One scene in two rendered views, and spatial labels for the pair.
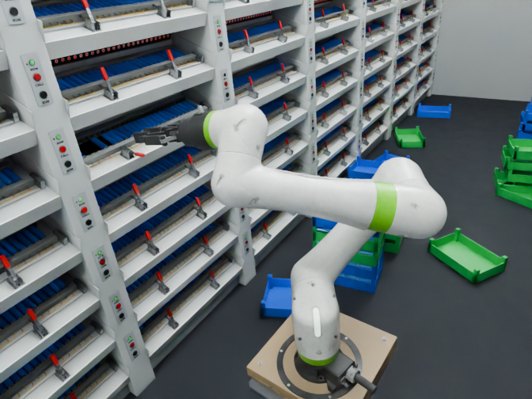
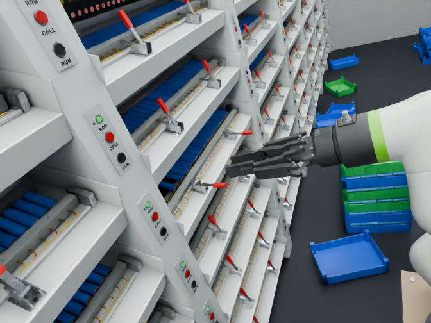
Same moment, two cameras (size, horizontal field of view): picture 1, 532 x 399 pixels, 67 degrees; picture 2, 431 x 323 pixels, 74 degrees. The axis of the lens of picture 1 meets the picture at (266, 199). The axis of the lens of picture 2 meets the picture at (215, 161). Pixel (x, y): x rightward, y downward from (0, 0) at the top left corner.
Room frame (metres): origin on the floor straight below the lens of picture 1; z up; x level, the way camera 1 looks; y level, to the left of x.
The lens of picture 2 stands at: (0.55, 0.40, 1.34)
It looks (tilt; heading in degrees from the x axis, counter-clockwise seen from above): 31 degrees down; 356
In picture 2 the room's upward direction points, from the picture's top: 20 degrees counter-clockwise
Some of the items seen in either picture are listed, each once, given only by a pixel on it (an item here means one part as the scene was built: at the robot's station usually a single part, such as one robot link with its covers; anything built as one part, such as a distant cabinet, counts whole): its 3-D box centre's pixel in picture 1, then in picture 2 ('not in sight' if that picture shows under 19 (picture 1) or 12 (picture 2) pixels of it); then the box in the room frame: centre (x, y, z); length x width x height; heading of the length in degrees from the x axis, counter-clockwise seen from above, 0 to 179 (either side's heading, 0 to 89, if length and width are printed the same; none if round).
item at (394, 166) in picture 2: not in sight; (372, 154); (1.57, -0.38, 0.44); 0.30 x 0.20 x 0.08; 63
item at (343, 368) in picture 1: (333, 365); not in sight; (0.77, -0.15, 0.36); 0.26 x 0.15 x 0.06; 41
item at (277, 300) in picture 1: (297, 296); (347, 256); (1.40, -0.10, 0.04); 0.30 x 0.20 x 0.08; 78
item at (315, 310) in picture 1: (316, 321); not in sight; (0.82, -0.11, 0.48); 0.16 x 0.13 x 0.19; 176
